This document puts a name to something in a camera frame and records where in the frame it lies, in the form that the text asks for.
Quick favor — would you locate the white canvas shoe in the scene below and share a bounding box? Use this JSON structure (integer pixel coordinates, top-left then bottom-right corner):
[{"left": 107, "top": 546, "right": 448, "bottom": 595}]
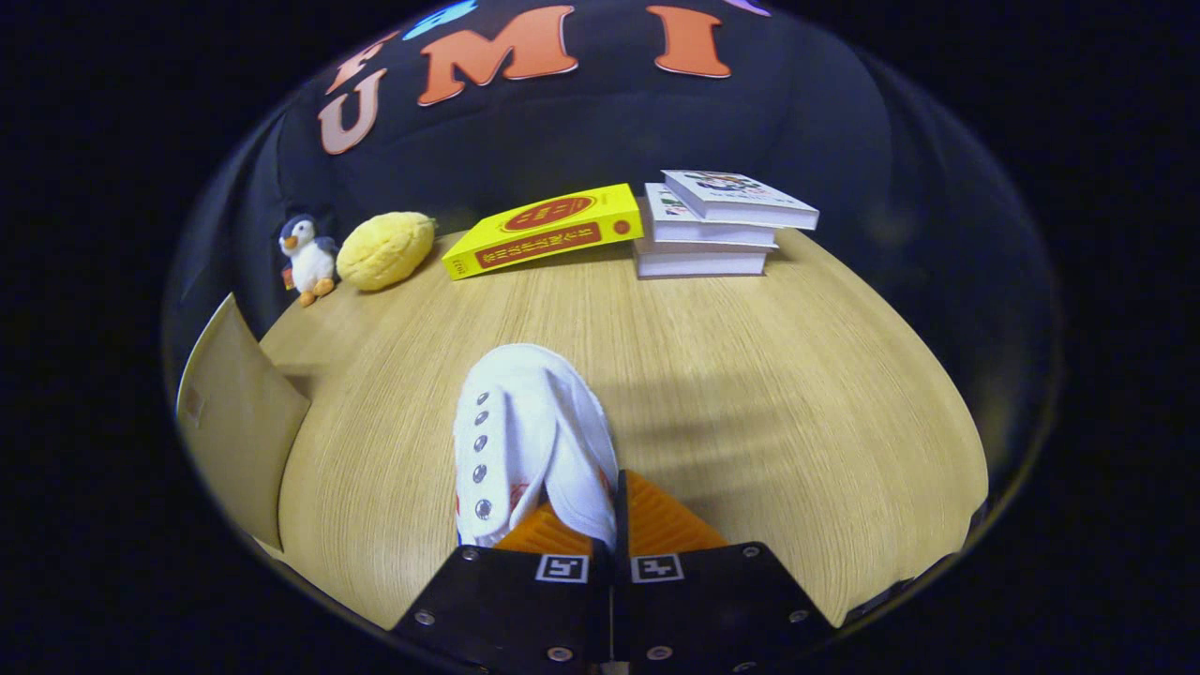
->
[{"left": 452, "top": 343, "right": 622, "bottom": 551}]

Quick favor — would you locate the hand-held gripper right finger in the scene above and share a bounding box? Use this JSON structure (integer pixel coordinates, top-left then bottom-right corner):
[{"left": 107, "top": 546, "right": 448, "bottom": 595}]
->
[{"left": 611, "top": 469, "right": 838, "bottom": 675}]

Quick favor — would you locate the yellow book red circle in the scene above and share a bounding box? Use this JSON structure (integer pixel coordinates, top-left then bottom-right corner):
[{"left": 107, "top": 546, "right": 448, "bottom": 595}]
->
[{"left": 441, "top": 183, "right": 646, "bottom": 281}]

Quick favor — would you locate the white book floral cover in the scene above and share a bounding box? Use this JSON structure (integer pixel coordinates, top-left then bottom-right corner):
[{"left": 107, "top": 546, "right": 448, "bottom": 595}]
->
[{"left": 661, "top": 169, "right": 820, "bottom": 232}]

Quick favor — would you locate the black backdrop cloth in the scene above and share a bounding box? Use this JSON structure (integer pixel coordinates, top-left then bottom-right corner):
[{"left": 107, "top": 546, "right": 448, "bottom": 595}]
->
[{"left": 164, "top": 0, "right": 1060, "bottom": 526}]

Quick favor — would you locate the cream fabric storage box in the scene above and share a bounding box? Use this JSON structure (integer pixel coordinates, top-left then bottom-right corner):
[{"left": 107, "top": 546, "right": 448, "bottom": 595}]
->
[{"left": 175, "top": 292, "right": 312, "bottom": 552}]

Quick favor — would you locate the penguin plush toy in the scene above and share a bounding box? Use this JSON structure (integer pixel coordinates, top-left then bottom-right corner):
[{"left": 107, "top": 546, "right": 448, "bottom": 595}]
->
[{"left": 277, "top": 214, "right": 340, "bottom": 308}]

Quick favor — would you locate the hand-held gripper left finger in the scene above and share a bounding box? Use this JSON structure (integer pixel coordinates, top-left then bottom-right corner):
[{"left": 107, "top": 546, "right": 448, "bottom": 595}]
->
[{"left": 389, "top": 502, "right": 615, "bottom": 675}]

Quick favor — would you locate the yellow round plush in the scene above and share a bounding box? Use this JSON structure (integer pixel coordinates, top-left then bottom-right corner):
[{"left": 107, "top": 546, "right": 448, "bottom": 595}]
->
[{"left": 336, "top": 211, "right": 438, "bottom": 292}]

